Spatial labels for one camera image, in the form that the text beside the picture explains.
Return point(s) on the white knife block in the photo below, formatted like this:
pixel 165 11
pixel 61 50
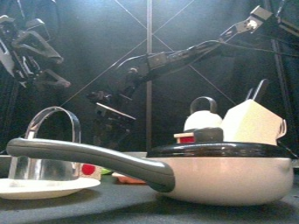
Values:
pixel 251 122

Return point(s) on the grey metal frame pole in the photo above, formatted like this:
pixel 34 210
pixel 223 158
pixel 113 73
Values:
pixel 149 73

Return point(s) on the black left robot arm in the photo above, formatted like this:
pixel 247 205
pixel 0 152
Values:
pixel 10 11

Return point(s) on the red toy with wooden top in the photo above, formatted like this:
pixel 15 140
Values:
pixel 186 138

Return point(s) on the white plate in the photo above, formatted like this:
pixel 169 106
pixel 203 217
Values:
pixel 43 188

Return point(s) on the red round toy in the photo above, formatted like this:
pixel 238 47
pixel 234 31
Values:
pixel 89 169

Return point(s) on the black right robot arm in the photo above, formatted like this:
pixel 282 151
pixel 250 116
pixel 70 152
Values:
pixel 183 57

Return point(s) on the black pot lid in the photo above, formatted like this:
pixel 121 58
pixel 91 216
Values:
pixel 218 149

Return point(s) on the orange toy food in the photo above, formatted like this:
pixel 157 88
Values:
pixel 129 179

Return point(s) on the steel kettle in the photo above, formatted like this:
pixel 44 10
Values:
pixel 43 169

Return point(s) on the green toy food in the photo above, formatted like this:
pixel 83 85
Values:
pixel 106 171

